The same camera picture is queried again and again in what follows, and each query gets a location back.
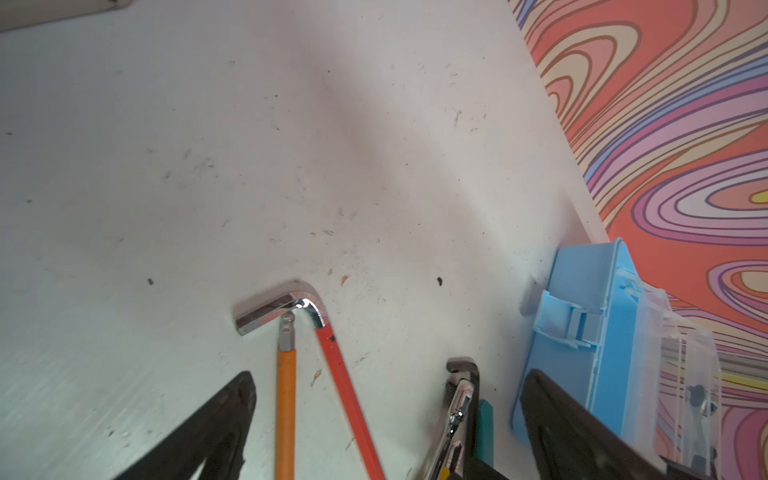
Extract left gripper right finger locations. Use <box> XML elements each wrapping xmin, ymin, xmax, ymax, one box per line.
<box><xmin>520</xmin><ymin>369</ymin><xmax>666</xmax><ymax>479</ymax></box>

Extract red hex key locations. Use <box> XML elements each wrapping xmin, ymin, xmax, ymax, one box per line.
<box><xmin>232</xmin><ymin>280</ymin><xmax>386</xmax><ymax>479</ymax></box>

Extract ratchet wrench dark handle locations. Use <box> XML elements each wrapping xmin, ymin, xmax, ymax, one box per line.
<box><xmin>687</xmin><ymin>384</ymin><xmax>710</xmax><ymax>475</ymax></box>

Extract light blue plastic tool box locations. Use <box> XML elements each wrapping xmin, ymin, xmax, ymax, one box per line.
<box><xmin>511</xmin><ymin>240</ymin><xmax>722</xmax><ymax>479</ymax></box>

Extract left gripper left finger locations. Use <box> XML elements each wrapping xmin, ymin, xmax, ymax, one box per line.
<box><xmin>118</xmin><ymin>371</ymin><xmax>257</xmax><ymax>479</ymax></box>

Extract small yellow black utility knife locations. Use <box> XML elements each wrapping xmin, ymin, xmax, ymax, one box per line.
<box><xmin>419</xmin><ymin>357</ymin><xmax>480</xmax><ymax>479</ymax></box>

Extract teal utility knife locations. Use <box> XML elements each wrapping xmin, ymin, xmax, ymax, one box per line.
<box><xmin>475</xmin><ymin>400</ymin><xmax>494</xmax><ymax>467</ymax></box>

